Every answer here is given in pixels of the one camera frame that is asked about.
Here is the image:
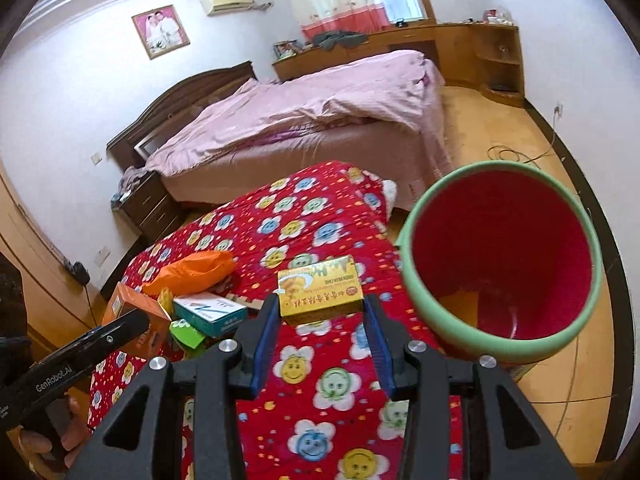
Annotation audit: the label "wooden corner shelf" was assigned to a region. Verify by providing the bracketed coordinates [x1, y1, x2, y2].
[435, 24, 525, 108]

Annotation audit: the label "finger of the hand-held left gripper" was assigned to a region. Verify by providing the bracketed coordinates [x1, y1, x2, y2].
[75, 310, 151, 368]

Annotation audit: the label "brown cardboard box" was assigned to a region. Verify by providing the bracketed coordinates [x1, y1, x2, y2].
[102, 281, 173, 361]

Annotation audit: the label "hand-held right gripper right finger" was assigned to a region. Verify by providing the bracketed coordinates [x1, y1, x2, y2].
[364, 294, 576, 480]

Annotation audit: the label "dark wooden nightstand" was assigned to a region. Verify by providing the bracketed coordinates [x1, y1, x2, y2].
[117, 170, 188, 243]

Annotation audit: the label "bed with pink cover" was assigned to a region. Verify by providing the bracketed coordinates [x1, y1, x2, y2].
[144, 50, 446, 176]

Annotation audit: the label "dark wooden headboard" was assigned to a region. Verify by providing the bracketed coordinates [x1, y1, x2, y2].
[106, 61, 258, 171]

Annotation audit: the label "red smiley flower blanket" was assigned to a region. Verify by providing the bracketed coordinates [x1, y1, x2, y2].
[87, 161, 463, 480]

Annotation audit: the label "wooden wardrobe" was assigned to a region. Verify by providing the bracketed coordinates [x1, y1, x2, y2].
[0, 160, 108, 361]

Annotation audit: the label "teal white box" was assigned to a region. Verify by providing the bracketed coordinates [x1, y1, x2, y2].
[172, 294, 249, 337]

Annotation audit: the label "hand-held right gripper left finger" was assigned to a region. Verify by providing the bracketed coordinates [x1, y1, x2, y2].
[65, 292, 281, 480]

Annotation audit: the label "wall air conditioner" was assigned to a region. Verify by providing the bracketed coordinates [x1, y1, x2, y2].
[200, 0, 255, 16]

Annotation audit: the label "yellow cake box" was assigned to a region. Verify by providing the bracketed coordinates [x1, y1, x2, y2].
[277, 255, 365, 325]

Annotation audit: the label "dark grey clothes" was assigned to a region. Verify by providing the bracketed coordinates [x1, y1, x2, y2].
[312, 30, 366, 51]

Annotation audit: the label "cream and pink curtain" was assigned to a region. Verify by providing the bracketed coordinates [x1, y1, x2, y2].
[282, 0, 388, 43]

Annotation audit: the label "framed wedding photo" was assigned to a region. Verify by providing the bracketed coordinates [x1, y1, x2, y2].
[131, 5, 191, 60]

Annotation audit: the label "orange plastic bag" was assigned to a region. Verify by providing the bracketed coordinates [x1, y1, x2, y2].
[142, 250, 236, 296]

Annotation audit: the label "green carton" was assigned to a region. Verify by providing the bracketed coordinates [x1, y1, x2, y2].
[169, 320, 206, 352]

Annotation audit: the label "red bucket with green rim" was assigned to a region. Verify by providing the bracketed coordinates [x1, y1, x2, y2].
[397, 161, 603, 365]

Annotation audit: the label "person's left hand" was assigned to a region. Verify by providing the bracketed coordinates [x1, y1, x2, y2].
[20, 395, 93, 473]

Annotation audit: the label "long wooden desk cabinet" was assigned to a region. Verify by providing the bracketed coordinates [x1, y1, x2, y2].
[271, 20, 441, 83]

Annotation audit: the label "pile of clothes on nightstand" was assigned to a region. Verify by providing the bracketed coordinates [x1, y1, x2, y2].
[111, 166, 151, 208]

